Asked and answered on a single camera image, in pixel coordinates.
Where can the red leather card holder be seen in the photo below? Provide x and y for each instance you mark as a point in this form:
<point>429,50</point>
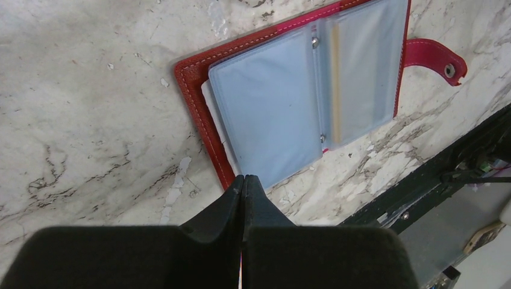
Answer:
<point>262,102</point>

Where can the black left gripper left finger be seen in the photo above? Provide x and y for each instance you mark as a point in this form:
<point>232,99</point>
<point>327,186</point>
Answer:
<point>204,252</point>

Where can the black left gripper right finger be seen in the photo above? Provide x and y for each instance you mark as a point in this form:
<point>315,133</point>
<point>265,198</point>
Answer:
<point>276,253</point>

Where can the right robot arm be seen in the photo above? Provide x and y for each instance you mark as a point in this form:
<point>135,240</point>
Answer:
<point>505,215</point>

